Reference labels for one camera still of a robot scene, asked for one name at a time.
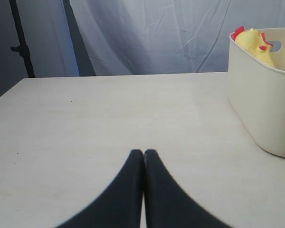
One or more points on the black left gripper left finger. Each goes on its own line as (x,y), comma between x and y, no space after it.
(120,204)

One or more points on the black backdrop stand pole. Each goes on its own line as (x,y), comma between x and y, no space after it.
(22,48)

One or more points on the grey backdrop curtain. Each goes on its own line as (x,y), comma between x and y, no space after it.
(136,37)

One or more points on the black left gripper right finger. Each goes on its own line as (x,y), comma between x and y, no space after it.
(167,205)

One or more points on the yellow rubber chicken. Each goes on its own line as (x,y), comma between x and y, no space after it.
(254,42)

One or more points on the cream bin marked X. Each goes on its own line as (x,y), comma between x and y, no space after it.
(256,91)

